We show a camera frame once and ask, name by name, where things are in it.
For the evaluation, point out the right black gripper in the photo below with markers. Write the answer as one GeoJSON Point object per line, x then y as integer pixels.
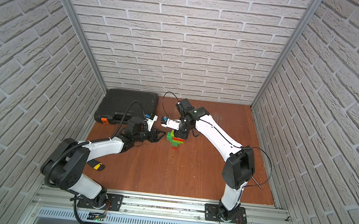
{"type": "Point", "coordinates": [184, 135]}

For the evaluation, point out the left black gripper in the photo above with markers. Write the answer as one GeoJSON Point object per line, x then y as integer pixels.
{"type": "Point", "coordinates": [151, 135]}

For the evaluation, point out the small green lego brick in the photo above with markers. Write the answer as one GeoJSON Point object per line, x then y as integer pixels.
{"type": "Point", "coordinates": [170, 136]}

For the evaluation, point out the lime green long lego brick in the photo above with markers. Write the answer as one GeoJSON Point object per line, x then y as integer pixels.
{"type": "Point", "coordinates": [177, 142]}

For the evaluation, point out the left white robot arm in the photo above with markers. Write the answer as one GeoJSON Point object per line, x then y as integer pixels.
{"type": "Point", "coordinates": [64, 167]}

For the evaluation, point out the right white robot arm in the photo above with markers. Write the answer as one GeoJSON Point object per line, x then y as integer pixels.
{"type": "Point", "coordinates": [239, 160]}

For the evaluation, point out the black plastic tool case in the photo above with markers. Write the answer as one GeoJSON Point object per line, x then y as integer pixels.
{"type": "Point", "coordinates": [117, 101]}

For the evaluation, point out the black yellow screwdriver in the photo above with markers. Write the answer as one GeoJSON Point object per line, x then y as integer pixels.
{"type": "Point", "coordinates": [257, 183]}

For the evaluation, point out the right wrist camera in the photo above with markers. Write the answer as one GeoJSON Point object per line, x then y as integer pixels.
{"type": "Point", "coordinates": [169, 123]}

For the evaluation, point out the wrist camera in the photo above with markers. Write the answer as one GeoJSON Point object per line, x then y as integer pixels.
{"type": "Point", "coordinates": [150, 120]}
{"type": "Point", "coordinates": [169, 123]}

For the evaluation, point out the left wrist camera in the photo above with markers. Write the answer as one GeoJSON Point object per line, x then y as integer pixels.
{"type": "Point", "coordinates": [150, 120]}

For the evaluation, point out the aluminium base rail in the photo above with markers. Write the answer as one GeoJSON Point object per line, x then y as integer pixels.
{"type": "Point", "coordinates": [129, 207]}

